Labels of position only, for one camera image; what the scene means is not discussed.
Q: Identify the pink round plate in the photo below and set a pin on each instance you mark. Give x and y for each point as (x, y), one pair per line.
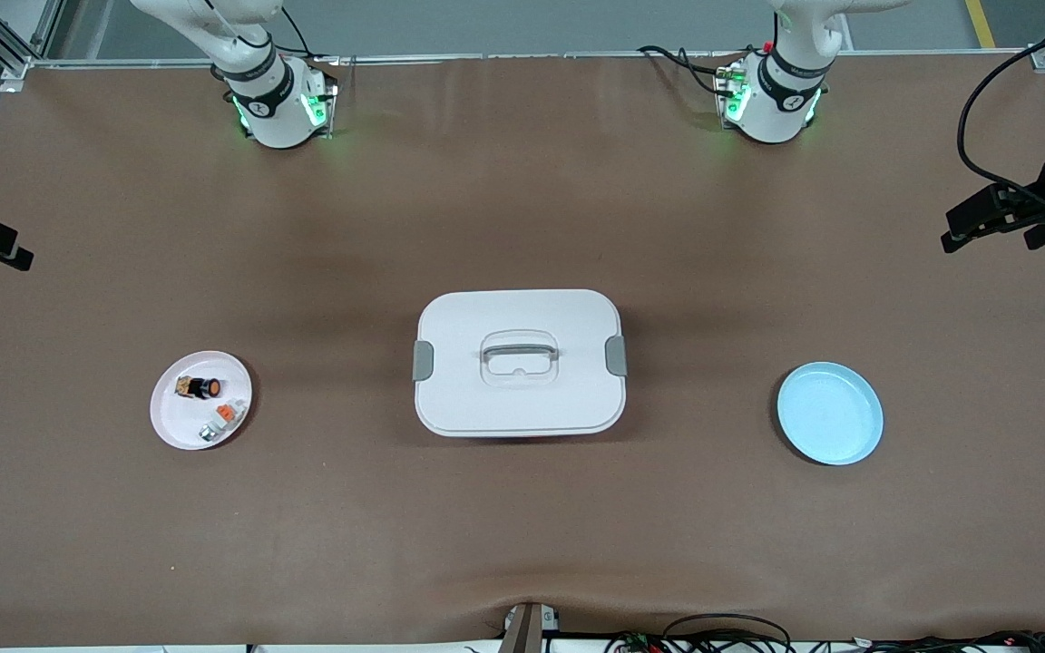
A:
(182, 422)

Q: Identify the white lidded box grey clips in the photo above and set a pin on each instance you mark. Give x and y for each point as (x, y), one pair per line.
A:
(519, 399)

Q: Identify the black orange push button switch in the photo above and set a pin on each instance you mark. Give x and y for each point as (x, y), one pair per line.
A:
(200, 387)

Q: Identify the light blue round plate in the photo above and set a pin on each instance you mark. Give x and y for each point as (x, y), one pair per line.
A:
(829, 413)

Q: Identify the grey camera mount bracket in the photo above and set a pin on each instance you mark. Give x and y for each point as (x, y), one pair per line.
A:
(527, 630)

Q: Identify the brown table mat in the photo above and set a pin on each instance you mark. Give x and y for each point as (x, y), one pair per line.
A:
(522, 181)

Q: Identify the white switch with orange block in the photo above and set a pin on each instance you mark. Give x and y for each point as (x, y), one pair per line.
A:
(225, 415)

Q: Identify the metal table edge rail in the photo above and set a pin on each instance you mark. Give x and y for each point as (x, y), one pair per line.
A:
(522, 57)

